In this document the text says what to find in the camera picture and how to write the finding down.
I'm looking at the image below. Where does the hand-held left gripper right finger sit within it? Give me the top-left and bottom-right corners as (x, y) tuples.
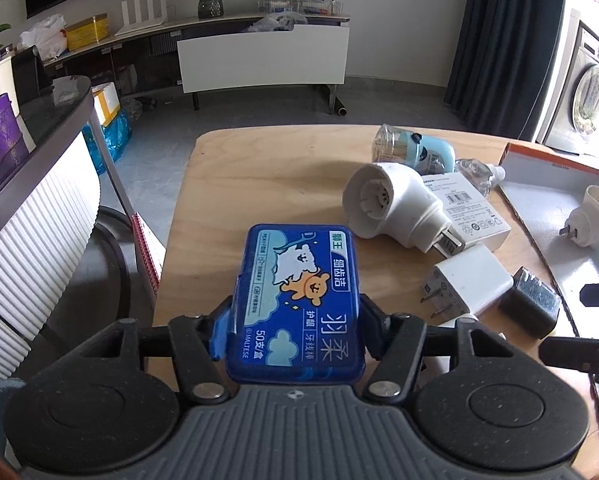
(362, 294), (510, 403)

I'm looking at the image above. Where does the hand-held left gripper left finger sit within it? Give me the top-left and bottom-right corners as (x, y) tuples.
(95, 296), (236, 405)

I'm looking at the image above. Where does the black charger plug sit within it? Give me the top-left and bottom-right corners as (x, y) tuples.
(498, 267), (563, 340)

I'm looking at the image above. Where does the blue dental floss box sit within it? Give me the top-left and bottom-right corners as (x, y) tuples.
(225, 223), (366, 386)

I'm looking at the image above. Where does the white charger plug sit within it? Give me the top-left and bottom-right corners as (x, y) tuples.
(419, 247), (514, 320)

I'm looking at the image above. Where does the orange-rimmed cardboard box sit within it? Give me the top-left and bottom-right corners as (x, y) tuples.
(497, 142), (599, 453)

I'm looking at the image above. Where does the large white plug-in heater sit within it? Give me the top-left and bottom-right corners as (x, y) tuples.
(342, 161), (465, 255)

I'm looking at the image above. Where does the white product box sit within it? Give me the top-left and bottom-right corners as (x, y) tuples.
(422, 171), (511, 251)

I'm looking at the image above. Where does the small white plug-in heater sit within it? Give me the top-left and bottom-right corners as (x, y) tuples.
(559, 185), (599, 250)

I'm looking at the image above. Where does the red spiral notebook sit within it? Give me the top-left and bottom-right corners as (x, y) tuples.
(130, 212), (162, 296)

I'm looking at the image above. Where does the black round stool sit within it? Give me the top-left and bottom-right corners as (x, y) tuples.
(44, 205), (140, 341)

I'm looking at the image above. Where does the clear white-capped repellent bottle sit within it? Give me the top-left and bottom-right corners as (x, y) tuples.
(454, 157), (507, 198)

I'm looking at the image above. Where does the blue-capped repellent bottle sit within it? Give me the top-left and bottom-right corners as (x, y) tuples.
(372, 124), (457, 177)

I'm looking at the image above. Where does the silver washing machine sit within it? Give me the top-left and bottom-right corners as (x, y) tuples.
(547, 25), (599, 153)

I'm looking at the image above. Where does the white ribbed counter cabinet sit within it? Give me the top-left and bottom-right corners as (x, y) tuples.
(0, 75), (102, 361)

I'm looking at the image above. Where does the blue plastic bag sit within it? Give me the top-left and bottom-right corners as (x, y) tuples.
(82, 110), (132, 176)

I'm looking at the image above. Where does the yellow and white carton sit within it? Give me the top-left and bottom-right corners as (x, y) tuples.
(92, 82), (122, 128)

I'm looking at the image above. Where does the dark blue curtain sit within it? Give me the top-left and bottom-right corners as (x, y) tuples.
(447, 0), (573, 136)

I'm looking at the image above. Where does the long television stand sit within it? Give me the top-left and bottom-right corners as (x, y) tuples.
(44, 10), (353, 111)

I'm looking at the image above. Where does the grey plastic bag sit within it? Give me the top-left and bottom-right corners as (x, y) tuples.
(249, 14), (307, 33)

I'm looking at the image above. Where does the clear plastic organizer tray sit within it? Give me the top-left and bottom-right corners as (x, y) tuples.
(256, 0), (350, 17)

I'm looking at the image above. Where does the white router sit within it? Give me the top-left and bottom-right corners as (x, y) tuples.
(115, 0), (167, 36)

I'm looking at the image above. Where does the yellow box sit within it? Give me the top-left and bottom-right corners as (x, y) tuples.
(65, 16), (111, 52)

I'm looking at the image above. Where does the white plastic bag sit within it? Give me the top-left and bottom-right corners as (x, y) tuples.
(19, 15), (69, 58)

